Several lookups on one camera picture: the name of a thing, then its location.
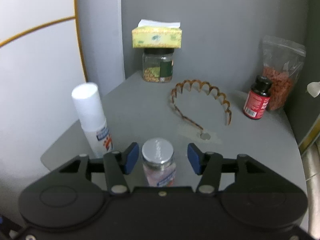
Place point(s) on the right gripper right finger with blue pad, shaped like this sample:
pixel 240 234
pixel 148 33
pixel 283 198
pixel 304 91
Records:
pixel 207 165

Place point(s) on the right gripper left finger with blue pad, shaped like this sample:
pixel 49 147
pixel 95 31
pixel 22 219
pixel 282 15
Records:
pixel 116 166

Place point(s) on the pink pill bottle silver lid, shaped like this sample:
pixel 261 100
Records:
pixel 158 162

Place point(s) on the white blue spray bottle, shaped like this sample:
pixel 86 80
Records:
pixel 88 105

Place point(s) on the coin on nightstand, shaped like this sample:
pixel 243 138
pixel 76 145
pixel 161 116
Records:
pixel 205 136

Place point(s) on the grey nightstand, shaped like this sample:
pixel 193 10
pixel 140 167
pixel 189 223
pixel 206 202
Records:
pixel 137 111

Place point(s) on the red label supplement bottle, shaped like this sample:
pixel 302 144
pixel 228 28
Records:
pixel 258 98

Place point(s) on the brown wavy headband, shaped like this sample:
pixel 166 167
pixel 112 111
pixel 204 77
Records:
pixel 191 98

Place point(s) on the clear jar black lid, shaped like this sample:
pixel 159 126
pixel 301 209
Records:
pixel 158 64

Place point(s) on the bag of red dried goods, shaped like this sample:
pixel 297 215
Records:
pixel 282 62

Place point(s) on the yellow tissue pack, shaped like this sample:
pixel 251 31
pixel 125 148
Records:
pixel 155 34

